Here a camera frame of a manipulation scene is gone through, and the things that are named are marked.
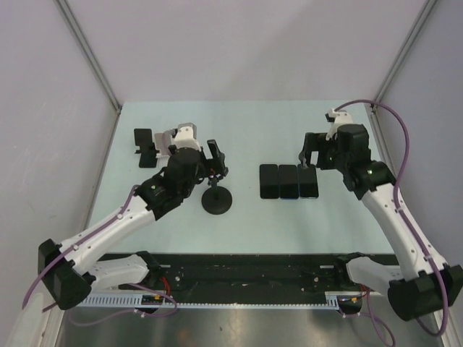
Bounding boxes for left aluminium corner post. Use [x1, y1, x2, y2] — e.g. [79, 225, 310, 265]
[54, 0, 122, 114]

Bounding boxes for teal-edged phone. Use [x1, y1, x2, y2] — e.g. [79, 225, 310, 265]
[297, 164, 319, 199]

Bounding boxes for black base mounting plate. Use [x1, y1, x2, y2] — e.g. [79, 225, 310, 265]
[97, 252, 379, 304]

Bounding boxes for blue-edged black phone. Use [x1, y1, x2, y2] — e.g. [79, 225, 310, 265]
[278, 165, 299, 200]

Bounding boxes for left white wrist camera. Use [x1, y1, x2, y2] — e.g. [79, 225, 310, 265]
[171, 123, 201, 151]

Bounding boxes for black folding phone stand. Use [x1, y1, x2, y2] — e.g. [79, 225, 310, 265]
[134, 129, 158, 168]

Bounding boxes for right aluminium corner post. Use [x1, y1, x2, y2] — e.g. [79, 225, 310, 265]
[373, 0, 440, 102]

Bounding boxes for aluminium corner post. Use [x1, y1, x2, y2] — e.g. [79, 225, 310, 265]
[373, 0, 440, 102]
[54, 0, 122, 114]

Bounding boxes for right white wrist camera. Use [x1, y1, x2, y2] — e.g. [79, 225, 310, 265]
[325, 108, 354, 141]

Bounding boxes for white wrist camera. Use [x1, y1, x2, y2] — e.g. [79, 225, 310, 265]
[171, 123, 201, 151]
[325, 108, 354, 141]

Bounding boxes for white phone stand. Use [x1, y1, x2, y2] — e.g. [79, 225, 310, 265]
[154, 129, 174, 159]

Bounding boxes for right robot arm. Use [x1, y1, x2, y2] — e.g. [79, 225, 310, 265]
[299, 124, 462, 321]

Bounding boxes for black pole phone stand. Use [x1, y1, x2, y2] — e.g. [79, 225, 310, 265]
[201, 175, 233, 215]

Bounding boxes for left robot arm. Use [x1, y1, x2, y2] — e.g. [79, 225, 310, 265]
[38, 140, 228, 310]

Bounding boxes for grey slotted cable duct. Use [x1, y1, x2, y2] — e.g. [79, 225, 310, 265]
[77, 291, 361, 310]

